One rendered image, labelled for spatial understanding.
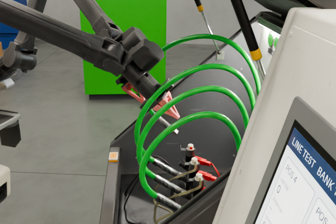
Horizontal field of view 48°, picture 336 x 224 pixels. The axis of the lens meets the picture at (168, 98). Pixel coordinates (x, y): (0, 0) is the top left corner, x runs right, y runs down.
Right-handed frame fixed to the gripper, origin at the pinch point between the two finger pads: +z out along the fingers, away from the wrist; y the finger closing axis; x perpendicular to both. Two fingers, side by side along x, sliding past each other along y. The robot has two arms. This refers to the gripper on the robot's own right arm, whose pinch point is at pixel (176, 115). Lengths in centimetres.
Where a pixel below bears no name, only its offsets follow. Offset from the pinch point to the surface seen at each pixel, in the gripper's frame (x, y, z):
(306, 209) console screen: -57, 28, 8
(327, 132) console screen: -54, 35, 3
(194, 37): 8.9, 16.9, -12.1
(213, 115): -21.9, 15.5, 1.1
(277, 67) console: -34.0, 33.5, -1.4
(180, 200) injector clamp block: -7.1, -14.2, 17.8
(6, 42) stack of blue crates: 505, -356, -211
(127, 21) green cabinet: 311, -98, -61
